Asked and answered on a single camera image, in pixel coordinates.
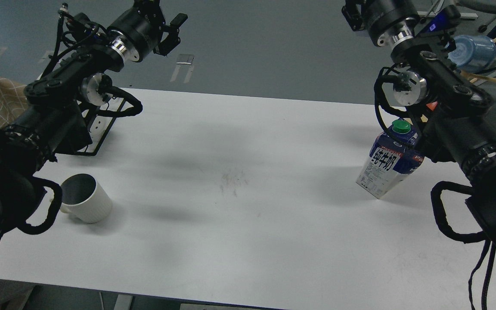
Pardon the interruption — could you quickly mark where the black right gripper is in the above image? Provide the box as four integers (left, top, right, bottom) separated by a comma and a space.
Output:
342, 0, 419, 47

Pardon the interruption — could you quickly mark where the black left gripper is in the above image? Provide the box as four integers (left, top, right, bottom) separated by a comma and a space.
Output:
108, 0, 188, 62

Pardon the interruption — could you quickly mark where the blue white milk carton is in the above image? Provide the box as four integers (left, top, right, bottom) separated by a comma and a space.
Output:
356, 118, 425, 199

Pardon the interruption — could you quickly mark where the white ribbed ceramic mug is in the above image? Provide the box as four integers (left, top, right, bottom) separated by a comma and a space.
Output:
60, 174, 113, 224

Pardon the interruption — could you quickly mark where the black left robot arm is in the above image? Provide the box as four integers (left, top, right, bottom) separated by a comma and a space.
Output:
0, 0, 188, 241

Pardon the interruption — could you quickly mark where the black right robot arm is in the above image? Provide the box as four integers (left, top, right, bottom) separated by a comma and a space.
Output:
342, 0, 496, 309

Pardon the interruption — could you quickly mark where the blue plastic cup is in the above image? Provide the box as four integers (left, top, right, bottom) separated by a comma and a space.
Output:
447, 35, 496, 73

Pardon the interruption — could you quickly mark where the orange plastic cup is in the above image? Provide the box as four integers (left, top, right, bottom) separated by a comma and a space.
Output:
426, 101, 438, 112

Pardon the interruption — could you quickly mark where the wooden cup tree stand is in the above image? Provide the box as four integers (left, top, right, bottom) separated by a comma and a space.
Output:
457, 35, 496, 83

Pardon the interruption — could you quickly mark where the black wire cup rack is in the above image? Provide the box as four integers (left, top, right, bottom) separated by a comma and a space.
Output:
64, 97, 126, 157

